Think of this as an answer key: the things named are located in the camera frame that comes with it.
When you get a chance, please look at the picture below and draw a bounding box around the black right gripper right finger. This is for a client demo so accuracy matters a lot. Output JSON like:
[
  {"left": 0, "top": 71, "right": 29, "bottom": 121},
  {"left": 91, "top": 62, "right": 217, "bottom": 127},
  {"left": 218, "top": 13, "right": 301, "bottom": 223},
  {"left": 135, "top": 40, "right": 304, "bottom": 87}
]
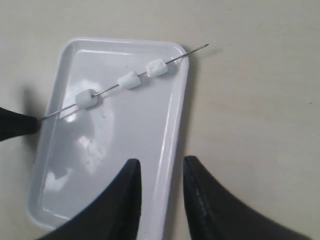
[{"left": 183, "top": 156, "right": 308, "bottom": 240}]

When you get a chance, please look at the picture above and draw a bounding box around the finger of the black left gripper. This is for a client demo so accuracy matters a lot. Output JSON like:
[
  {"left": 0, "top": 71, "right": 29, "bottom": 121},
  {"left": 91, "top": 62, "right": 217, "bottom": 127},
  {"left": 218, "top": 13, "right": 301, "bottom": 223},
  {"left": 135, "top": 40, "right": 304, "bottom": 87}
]
[{"left": 0, "top": 107, "right": 40, "bottom": 142}]

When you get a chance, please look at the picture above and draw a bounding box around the thin metal skewer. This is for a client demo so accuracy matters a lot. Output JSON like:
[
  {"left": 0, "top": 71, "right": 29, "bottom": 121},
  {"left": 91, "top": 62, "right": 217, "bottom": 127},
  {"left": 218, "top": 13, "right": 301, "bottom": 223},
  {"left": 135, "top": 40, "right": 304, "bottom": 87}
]
[{"left": 42, "top": 44, "right": 208, "bottom": 120}]

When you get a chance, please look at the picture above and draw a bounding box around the white marshmallow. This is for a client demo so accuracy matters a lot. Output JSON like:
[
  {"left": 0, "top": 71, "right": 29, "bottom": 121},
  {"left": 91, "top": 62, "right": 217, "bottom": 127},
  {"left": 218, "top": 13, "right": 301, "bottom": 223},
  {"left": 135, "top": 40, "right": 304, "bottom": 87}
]
[
  {"left": 117, "top": 71, "right": 142, "bottom": 90},
  {"left": 75, "top": 89, "right": 98, "bottom": 110},
  {"left": 145, "top": 58, "right": 168, "bottom": 78}
]

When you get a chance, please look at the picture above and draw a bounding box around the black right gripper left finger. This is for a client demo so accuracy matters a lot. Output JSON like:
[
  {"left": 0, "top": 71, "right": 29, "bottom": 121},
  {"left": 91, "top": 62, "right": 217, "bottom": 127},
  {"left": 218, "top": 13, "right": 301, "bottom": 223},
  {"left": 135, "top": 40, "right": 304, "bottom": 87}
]
[{"left": 42, "top": 159, "right": 142, "bottom": 240}]

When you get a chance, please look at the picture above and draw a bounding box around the white plastic tray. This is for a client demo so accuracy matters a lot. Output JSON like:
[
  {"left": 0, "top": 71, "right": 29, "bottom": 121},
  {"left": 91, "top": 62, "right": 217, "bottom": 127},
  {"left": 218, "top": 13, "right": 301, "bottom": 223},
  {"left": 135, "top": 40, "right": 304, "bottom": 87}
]
[{"left": 26, "top": 37, "right": 189, "bottom": 240}]

